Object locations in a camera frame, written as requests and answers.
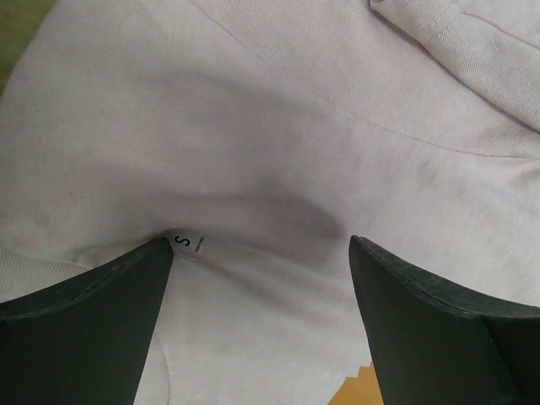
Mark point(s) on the dusty pink graphic t-shirt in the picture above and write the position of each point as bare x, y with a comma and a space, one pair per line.
273, 131

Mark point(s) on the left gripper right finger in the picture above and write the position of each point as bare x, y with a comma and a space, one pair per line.
433, 341

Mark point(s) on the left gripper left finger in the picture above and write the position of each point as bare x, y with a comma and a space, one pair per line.
90, 339

